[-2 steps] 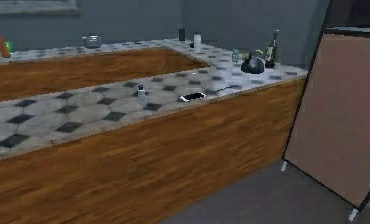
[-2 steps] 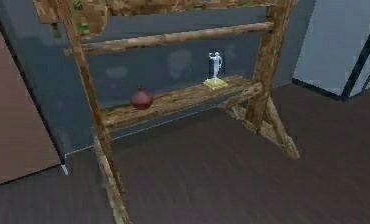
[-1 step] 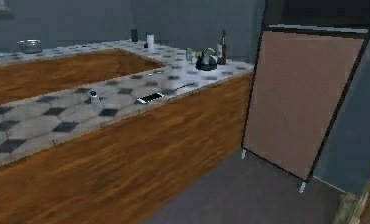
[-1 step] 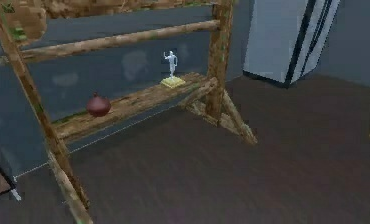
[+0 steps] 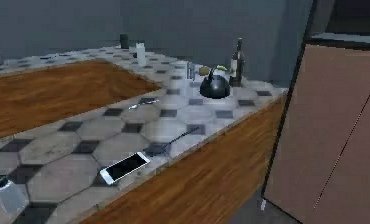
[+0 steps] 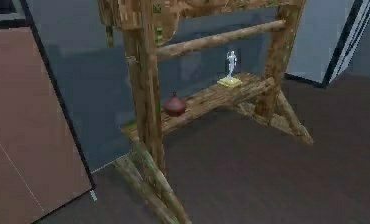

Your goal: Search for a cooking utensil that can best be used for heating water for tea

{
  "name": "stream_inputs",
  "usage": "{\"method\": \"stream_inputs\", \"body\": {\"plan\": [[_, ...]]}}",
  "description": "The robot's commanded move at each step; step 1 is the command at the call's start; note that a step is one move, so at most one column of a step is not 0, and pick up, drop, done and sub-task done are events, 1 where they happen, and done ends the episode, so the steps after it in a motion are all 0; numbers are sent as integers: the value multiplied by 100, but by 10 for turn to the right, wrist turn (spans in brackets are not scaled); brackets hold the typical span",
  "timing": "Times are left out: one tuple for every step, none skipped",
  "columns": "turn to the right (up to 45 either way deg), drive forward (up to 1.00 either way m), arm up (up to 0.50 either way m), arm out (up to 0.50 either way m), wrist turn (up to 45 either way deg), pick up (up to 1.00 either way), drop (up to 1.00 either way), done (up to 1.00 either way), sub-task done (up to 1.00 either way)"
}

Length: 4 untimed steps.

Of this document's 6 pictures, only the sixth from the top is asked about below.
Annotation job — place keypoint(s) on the white figurine on yellow base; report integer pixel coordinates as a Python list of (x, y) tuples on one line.
[(231, 68)]

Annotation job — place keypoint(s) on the brown room door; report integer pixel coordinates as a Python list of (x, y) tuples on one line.
[(23, 110)]

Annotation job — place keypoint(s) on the white door with black frame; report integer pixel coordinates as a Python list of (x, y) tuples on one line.
[(351, 36)]

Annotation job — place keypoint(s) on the rustic wooden shelf table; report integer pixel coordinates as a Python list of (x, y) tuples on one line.
[(146, 86)]

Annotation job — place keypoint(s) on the dark red round vase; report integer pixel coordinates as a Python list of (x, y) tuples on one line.
[(174, 106)]

